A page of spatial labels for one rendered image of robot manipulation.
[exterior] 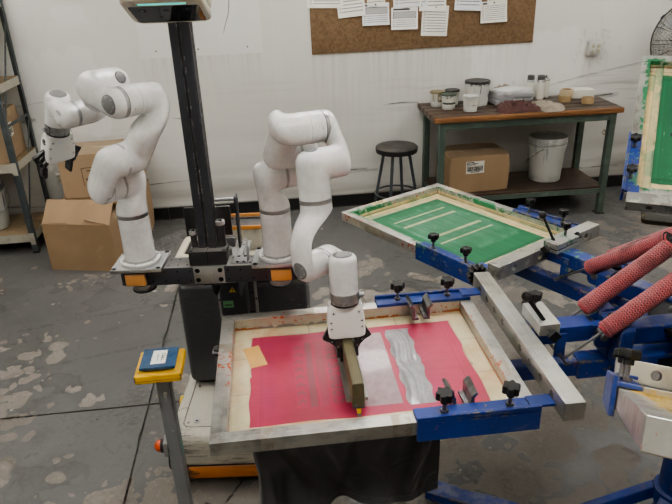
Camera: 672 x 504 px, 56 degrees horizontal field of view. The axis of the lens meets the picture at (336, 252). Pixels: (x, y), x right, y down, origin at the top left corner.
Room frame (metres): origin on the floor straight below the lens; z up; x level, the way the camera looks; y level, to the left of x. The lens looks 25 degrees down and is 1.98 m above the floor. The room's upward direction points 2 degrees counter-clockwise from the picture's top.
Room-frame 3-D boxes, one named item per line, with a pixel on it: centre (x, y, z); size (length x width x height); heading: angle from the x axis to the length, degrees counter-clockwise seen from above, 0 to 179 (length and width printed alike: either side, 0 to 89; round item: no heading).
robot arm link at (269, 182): (1.83, 0.17, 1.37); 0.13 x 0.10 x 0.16; 115
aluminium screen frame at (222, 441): (1.45, -0.06, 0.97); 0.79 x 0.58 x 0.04; 95
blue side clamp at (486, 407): (1.20, -0.32, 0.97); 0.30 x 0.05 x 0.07; 95
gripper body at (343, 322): (1.46, -0.02, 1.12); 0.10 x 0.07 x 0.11; 96
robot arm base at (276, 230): (1.84, 0.18, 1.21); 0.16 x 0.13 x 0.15; 0
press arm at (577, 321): (1.51, -0.62, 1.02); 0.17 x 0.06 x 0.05; 95
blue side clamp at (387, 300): (1.75, -0.27, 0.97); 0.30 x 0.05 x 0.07; 95
